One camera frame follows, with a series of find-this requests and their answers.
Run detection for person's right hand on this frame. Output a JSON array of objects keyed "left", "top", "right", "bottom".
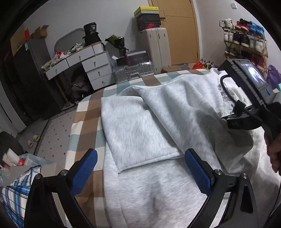
[{"left": 264, "top": 133, "right": 281, "bottom": 173}]

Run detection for blue plaid bag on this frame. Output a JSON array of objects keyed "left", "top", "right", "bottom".
[{"left": 1, "top": 165, "right": 42, "bottom": 227}]

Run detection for silver lying suitcase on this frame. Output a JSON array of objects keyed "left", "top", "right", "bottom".
[{"left": 113, "top": 61, "right": 154, "bottom": 84}]

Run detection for white upright suitcase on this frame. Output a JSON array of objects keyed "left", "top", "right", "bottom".
[{"left": 139, "top": 28, "right": 171, "bottom": 74}]

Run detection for black bag on desk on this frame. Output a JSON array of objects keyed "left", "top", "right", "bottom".
[{"left": 83, "top": 22, "right": 101, "bottom": 46}]

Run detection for purple bag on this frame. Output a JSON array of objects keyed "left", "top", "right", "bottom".
[{"left": 266, "top": 65, "right": 281, "bottom": 89}]

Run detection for wooden door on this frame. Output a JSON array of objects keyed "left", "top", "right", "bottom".
[{"left": 149, "top": 0, "right": 200, "bottom": 65}]

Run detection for orange plastic bag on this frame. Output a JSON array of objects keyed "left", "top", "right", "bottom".
[{"left": 192, "top": 61, "right": 204, "bottom": 69}]

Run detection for light grey hoodie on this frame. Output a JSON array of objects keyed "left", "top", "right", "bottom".
[{"left": 101, "top": 69, "right": 280, "bottom": 227}]

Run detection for cardboard box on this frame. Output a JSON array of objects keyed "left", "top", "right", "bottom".
[{"left": 31, "top": 25, "right": 49, "bottom": 39}]

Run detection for stacked shoe boxes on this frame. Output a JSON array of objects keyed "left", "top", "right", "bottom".
[{"left": 134, "top": 6, "right": 161, "bottom": 31}]

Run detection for checkered bed sheet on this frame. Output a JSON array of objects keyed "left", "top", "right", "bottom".
[{"left": 65, "top": 69, "right": 209, "bottom": 227}]

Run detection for shoe rack with shoes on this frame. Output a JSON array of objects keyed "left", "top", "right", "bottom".
[{"left": 219, "top": 19, "right": 268, "bottom": 75}]

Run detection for white drawer desk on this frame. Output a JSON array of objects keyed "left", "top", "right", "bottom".
[{"left": 45, "top": 42, "right": 115, "bottom": 90}]

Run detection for black red box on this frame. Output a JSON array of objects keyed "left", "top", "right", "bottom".
[{"left": 116, "top": 51, "right": 150, "bottom": 66}]

